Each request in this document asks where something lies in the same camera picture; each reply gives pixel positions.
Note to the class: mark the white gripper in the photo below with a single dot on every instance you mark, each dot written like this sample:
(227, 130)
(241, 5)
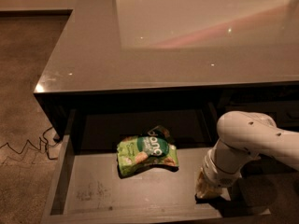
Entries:
(214, 173)

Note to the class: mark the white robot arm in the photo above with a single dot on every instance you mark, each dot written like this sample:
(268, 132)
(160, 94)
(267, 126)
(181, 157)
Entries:
(242, 138)

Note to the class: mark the dark drawer cabinet counter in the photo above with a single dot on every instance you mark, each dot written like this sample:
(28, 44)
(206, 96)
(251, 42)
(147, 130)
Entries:
(138, 56)

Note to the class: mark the green snack bag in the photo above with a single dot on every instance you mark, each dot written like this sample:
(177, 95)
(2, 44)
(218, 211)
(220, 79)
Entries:
(155, 148)

